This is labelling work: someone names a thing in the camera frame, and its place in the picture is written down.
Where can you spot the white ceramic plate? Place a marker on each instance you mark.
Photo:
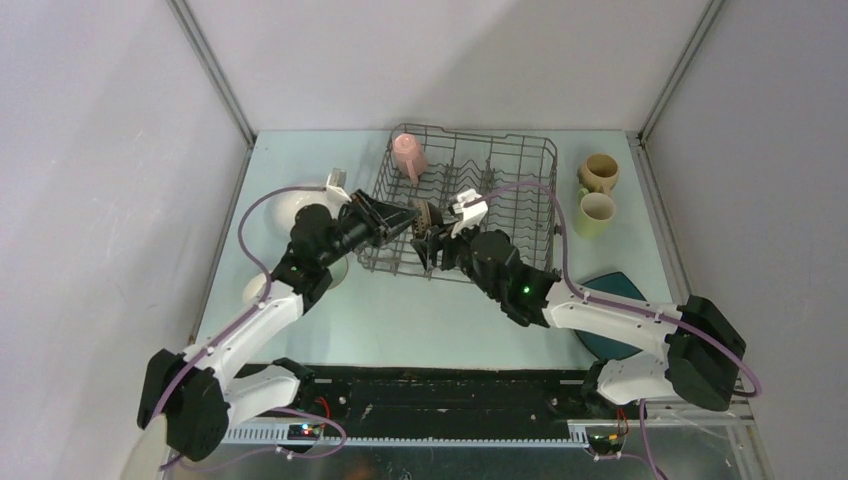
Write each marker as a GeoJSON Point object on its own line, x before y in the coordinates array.
{"type": "Point", "coordinates": [282, 209]}

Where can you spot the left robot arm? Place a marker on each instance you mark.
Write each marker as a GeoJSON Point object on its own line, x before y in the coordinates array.
{"type": "Point", "coordinates": [199, 392]}

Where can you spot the tan ceramic mug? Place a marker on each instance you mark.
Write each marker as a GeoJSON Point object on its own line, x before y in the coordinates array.
{"type": "Point", "coordinates": [599, 173]}

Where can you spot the teal square plate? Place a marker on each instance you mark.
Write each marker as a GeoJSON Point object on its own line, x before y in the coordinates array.
{"type": "Point", "coordinates": [607, 339]}

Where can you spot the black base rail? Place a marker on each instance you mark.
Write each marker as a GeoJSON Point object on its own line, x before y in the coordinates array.
{"type": "Point", "coordinates": [410, 404]}

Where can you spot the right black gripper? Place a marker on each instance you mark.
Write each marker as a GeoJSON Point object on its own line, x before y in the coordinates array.
{"type": "Point", "coordinates": [437, 242]}

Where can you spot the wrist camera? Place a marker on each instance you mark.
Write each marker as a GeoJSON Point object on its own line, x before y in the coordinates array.
{"type": "Point", "coordinates": [469, 208]}
{"type": "Point", "coordinates": [338, 185]}

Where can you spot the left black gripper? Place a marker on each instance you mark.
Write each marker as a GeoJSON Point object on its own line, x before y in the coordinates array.
{"type": "Point", "coordinates": [388, 214]}

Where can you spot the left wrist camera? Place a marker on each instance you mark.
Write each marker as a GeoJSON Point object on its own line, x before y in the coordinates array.
{"type": "Point", "coordinates": [338, 185]}

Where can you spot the brown patterned bowl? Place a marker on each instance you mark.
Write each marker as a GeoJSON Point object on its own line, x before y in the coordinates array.
{"type": "Point", "coordinates": [429, 216]}

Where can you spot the green glazed bowl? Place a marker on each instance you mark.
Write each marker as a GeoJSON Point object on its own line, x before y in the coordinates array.
{"type": "Point", "coordinates": [338, 271]}

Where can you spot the pink ceramic mug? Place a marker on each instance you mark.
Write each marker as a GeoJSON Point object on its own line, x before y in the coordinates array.
{"type": "Point", "coordinates": [409, 157]}

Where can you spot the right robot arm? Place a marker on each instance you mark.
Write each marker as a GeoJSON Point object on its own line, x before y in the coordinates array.
{"type": "Point", "coordinates": [690, 351]}

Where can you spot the light green ceramic mug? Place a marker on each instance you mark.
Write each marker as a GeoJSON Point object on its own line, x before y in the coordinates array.
{"type": "Point", "coordinates": [595, 213]}

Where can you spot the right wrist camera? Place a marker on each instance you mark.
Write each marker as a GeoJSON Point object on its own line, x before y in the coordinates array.
{"type": "Point", "coordinates": [469, 208]}

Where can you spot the small white bowl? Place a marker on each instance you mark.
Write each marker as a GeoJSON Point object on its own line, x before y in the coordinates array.
{"type": "Point", "coordinates": [256, 291]}

